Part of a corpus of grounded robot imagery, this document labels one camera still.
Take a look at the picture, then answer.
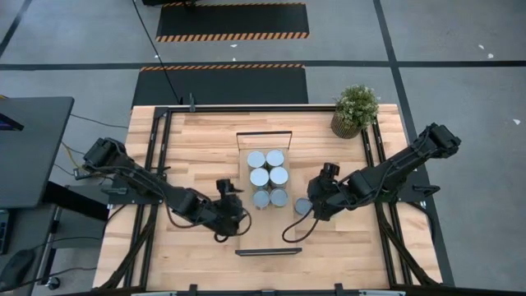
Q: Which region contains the black hanging cable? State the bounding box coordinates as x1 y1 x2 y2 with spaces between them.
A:
131 0 184 104

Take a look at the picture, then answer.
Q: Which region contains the black mat, orange striped edge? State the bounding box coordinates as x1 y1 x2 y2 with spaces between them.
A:
155 2 311 44
131 63 310 106

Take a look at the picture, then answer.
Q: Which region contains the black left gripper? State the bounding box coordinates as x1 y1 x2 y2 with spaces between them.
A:
205 178 250 239

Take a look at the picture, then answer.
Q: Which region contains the potted green plant, ribbed pot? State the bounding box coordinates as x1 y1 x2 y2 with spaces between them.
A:
330 84 381 140

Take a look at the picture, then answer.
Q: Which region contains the black computer mouse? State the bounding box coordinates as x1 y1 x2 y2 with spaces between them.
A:
0 248 37 291

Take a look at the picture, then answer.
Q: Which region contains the tall tan-sided tin can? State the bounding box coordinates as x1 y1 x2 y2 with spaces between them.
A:
269 165 290 189

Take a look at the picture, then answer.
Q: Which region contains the black aluminium table frame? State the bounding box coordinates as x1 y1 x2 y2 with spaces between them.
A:
98 104 443 296

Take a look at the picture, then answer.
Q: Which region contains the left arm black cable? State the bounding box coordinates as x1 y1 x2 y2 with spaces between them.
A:
164 201 253 243

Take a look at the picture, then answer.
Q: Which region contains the short red-banded tin can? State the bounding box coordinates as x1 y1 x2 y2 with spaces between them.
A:
251 188 271 210

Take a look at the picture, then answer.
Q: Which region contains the tall green-sided tin can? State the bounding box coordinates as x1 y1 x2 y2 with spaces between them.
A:
265 149 286 169

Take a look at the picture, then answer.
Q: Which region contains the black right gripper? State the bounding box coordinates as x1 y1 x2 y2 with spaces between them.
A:
306 161 353 222

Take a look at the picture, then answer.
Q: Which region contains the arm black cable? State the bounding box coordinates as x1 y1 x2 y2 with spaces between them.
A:
281 207 321 244
164 201 253 243

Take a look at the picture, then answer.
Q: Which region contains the black desk base bar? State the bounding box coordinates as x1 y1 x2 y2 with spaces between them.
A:
43 180 111 223

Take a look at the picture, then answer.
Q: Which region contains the grey floor cable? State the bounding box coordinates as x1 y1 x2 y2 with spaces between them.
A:
69 113 129 129

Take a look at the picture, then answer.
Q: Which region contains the keyboard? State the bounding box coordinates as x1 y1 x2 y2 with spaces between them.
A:
0 209 10 255

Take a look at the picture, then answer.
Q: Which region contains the grey desk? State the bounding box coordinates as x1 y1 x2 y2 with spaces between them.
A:
0 96 76 210

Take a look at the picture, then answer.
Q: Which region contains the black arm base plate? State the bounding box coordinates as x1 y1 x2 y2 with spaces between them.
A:
107 176 166 206
367 166 441 203

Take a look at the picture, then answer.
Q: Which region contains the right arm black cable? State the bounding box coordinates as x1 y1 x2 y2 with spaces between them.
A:
281 207 321 244

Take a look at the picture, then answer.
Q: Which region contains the dark screen device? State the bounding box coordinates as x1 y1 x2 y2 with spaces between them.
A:
0 113 25 132

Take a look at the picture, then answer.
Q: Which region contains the tall grey-sided tin can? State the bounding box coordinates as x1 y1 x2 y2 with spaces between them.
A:
246 150 267 172

